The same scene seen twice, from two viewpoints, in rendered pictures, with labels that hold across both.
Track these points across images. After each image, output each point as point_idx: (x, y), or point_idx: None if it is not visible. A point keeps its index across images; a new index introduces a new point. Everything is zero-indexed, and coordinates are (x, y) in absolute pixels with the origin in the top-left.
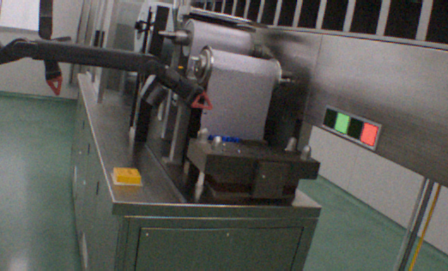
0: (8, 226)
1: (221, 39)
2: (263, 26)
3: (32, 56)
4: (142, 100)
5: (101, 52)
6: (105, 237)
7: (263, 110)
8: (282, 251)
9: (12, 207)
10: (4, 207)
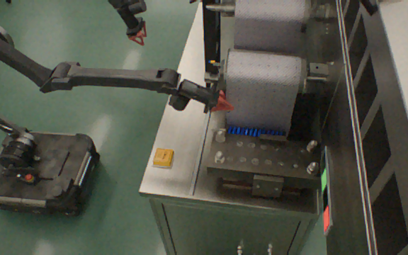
0: None
1: (267, 15)
2: None
3: (68, 89)
4: (205, 59)
5: (122, 79)
6: None
7: (288, 110)
8: (282, 229)
9: (167, 65)
10: (161, 64)
